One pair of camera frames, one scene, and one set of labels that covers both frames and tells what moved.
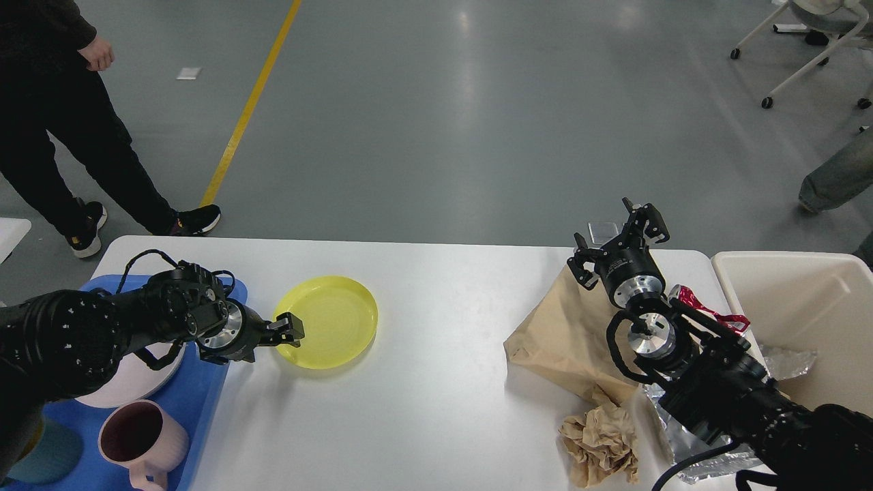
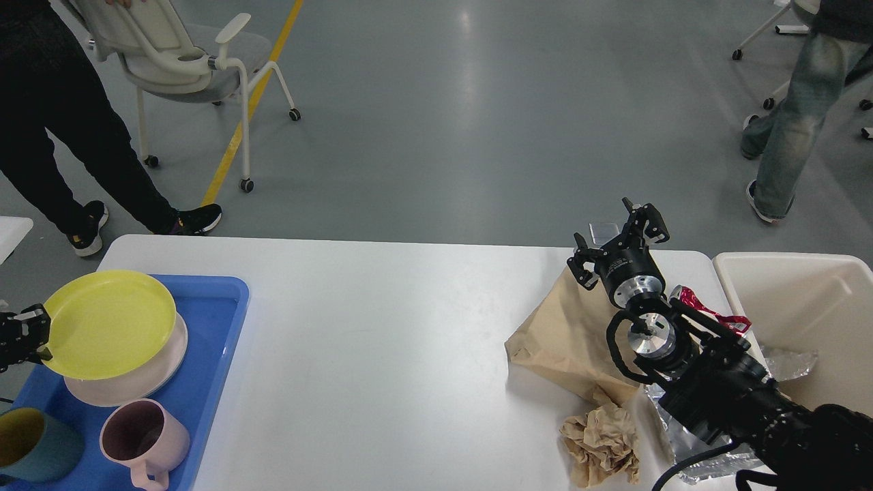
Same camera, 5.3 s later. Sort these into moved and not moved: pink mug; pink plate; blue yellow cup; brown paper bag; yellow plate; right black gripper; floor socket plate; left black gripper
Moved: yellow plate; left black gripper
Not moved: floor socket plate; blue yellow cup; pink plate; pink mug; right black gripper; brown paper bag
